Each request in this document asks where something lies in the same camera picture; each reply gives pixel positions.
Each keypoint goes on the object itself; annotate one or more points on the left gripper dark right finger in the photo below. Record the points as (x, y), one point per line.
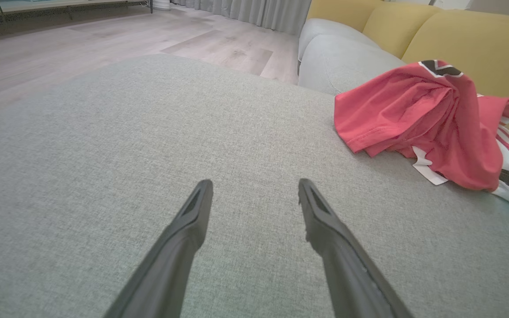
(351, 282)

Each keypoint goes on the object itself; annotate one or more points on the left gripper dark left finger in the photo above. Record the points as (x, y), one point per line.
(166, 274)

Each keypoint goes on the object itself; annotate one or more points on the red basketball jersey white sleeves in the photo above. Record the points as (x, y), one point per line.
(413, 115)

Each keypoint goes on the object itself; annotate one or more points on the large grey sofa seat cushion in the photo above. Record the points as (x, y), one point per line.
(104, 176)

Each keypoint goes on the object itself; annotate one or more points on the yellow sofa back cushion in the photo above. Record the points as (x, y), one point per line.
(338, 9)
(396, 26)
(480, 39)

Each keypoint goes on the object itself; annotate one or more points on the small grey sofa seat cushion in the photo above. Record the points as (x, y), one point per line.
(347, 66)
(325, 31)

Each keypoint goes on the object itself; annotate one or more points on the grey pleated curtain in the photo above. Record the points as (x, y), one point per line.
(259, 13)

